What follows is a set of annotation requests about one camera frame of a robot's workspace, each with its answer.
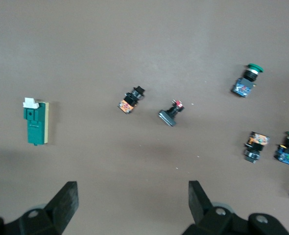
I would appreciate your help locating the green push button switch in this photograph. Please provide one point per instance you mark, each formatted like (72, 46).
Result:
(242, 86)
(285, 154)

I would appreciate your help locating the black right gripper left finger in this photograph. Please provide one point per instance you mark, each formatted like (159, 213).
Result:
(63, 203)

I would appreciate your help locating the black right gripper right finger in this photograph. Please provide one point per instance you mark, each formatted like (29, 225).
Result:
(200, 205)

